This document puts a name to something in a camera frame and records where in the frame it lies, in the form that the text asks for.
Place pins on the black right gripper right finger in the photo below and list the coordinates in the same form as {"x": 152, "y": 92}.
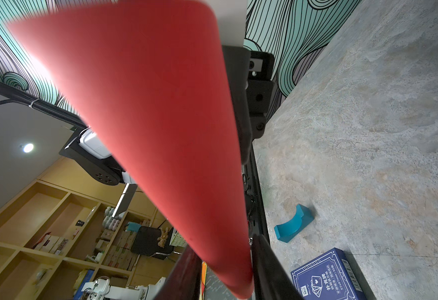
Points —
{"x": 270, "y": 279}

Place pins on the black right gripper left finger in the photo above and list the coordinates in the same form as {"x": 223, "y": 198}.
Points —
{"x": 185, "y": 279}

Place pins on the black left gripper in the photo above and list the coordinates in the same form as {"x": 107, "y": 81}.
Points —
{"x": 250, "y": 80}

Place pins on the red square paper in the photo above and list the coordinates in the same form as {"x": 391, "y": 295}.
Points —
{"x": 149, "y": 78}

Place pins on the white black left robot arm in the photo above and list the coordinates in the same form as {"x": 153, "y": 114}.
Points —
{"x": 90, "y": 153}

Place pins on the teal small block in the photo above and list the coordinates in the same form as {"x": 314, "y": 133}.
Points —
{"x": 287, "y": 231}

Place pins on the blue card box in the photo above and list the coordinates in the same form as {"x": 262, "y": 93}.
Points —
{"x": 328, "y": 277}

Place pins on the wooden shelving unit outside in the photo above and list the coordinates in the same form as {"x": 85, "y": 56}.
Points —
{"x": 59, "y": 232}

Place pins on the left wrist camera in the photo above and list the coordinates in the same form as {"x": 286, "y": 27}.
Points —
{"x": 231, "y": 19}

